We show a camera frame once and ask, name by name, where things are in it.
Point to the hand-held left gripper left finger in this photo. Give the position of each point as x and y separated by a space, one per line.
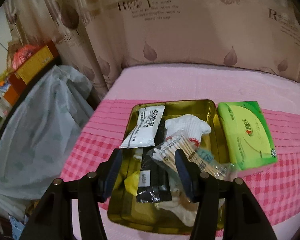
112 177

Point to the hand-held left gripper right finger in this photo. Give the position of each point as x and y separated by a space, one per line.
186 180

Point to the yellow soft cloth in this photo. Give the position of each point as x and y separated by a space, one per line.
131 182

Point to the cream satin scrunchie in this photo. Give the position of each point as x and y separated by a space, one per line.
175 212

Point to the cotton swab pack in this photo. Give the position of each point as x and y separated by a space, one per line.
165 152

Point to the long black packet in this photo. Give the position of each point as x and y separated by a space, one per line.
150 177

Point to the white cotton glove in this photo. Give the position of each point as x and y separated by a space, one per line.
187 126

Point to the white printed packet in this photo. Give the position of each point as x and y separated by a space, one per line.
142 132

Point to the gold tin box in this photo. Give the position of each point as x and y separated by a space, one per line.
190 108

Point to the green tissue pack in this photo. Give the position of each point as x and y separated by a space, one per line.
247 135

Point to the pale grey plastic bag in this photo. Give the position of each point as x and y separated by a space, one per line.
40 142

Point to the pink checked sheet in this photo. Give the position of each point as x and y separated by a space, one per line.
277 192

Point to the blue printed bag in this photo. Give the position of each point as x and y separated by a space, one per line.
16 227

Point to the orange box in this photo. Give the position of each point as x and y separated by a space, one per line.
11 95

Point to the yellow cardboard box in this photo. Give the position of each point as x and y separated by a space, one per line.
32 66

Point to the colourful packet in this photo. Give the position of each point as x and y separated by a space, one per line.
2 85

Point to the beige leaf print curtain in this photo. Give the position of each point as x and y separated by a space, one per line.
190 30

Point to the red plastic bag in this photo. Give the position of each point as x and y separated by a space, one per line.
22 55

